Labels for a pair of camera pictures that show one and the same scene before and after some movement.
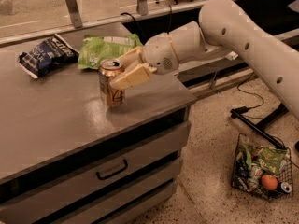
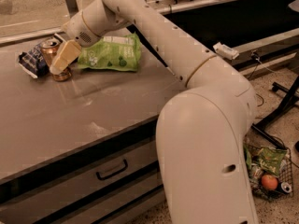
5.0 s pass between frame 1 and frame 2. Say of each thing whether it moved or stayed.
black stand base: stayed
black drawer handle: stayed
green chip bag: stayed
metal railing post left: stayed
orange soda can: moved
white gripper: moved
